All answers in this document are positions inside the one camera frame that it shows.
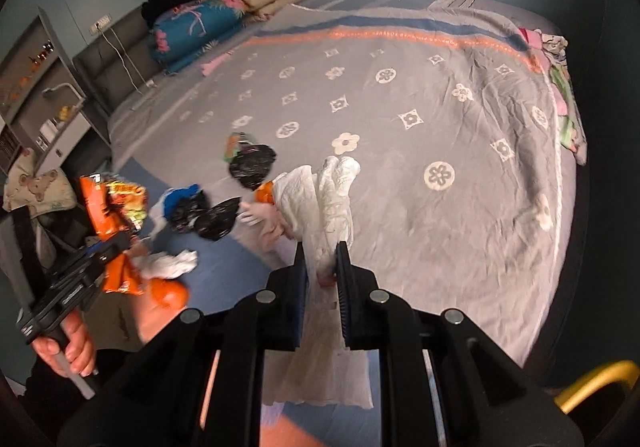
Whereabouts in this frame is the orange snack wrapper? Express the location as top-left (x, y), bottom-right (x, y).
top-left (79, 174), bottom-right (148, 297)

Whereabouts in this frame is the grey padded headboard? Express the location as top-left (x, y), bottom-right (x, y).
top-left (72, 6), bottom-right (162, 114)

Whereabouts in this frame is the wall power socket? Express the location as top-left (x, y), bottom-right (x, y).
top-left (90, 14), bottom-right (112, 35)

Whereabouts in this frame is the pink small item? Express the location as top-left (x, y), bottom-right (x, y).
top-left (201, 51), bottom-right (232, 76)

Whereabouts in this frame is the floral sheet bed edge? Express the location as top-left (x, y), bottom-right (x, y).
top-left (520, 28), bottom-right (588, 166)

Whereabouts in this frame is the black plastic bag small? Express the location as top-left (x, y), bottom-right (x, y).
top-left (168, 190), bottom-right (241, 241)

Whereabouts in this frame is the blue plastic bag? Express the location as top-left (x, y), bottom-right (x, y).
top-left (149, 184), bottom-right (201, 228)

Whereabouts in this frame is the teddy bear cushion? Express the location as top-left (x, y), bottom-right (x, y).
top-left (2, 148), bottom-right (77, 218)

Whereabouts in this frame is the green noodle packet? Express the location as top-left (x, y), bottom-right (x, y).
top-left (224, 132), bottom-right (256, 163)

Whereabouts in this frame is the white tissue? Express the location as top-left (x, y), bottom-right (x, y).
top-left (132, 250), bottom-right (198, 280)

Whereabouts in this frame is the grey patterned bed cover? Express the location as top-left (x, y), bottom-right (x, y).
top-left (108, 0), bottom-right (585, 363)

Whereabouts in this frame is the yellow trash bin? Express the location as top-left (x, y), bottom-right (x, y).
top-left (554, 360), bottom-right (639, 415)

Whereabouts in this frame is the grey bedside shelf unit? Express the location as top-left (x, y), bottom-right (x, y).
top-left (1, 9), bottom-right (112, 177)

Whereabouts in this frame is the white desk lamp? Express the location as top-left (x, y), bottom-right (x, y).
top-left (41, 82), bottom-right (87, 104)

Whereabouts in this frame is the white paper towel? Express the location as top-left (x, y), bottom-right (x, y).
top-left (262, 155), bottom-right (373, 409)

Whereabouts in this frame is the orange peel piece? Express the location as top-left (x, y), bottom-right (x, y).
top-left (149, 278), bottom-right (190, 309)

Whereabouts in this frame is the person's left hand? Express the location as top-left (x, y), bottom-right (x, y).
top-left (32, 309), bottom-right (96, 378)

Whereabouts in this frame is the blue floral folded quilt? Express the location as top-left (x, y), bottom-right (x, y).
top-left (149, 0), bottom-right (247, 74)

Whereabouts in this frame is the white charging cable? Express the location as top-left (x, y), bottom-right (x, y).
top-left (102, 28), bottom-right (156, 93)

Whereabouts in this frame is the pink cloth rag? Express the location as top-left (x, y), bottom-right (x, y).
top-left (236, 201), bottom-right (294, 252)

